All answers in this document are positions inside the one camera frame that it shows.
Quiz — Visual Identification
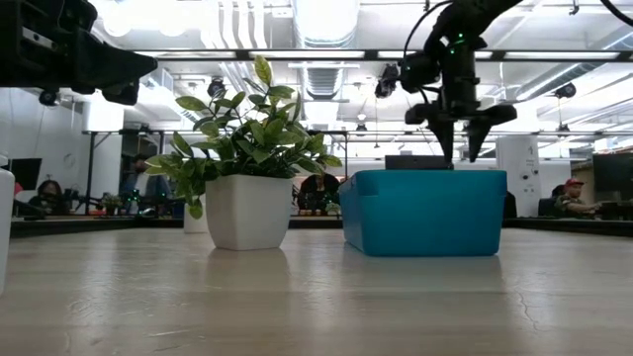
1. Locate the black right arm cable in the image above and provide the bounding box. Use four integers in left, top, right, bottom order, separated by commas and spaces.
403, 0, 454, 55

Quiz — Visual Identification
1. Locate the black aluminium table frame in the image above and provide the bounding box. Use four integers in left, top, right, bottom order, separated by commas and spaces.
9, 216, 633, 238

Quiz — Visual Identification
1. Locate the black overhead rig beam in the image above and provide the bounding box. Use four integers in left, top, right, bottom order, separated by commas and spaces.
133, 48, 633, 63

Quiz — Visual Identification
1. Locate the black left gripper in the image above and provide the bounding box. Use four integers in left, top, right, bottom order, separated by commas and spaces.
0, 0, 158, 106

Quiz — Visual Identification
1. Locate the person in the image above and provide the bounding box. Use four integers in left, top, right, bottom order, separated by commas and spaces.
538, 183, 565, 218
121, 155, 172, 217
29, 180, 68, 217
553, 177, 602, 219
296, 172, 342, 215

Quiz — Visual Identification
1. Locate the silver ventilation duct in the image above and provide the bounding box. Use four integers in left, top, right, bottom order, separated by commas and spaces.
291, 0, 361, 50

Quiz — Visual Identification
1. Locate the teal plastic basket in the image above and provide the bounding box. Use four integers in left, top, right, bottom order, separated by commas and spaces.
338, 169, 508, 257

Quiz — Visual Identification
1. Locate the green plant in white pot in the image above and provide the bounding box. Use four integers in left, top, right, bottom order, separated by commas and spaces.
142, 54, 343, 251

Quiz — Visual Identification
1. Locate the small background plant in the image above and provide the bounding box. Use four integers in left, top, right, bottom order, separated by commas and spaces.
101, 193, 125, 217

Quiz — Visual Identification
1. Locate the black monitor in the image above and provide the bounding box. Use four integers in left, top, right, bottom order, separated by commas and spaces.
384, 154, 455, 171
591, 151, 633, 204
9, 157, 44, 192

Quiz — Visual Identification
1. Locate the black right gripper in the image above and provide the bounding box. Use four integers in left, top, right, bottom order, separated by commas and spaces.
405, 73, 518, 167

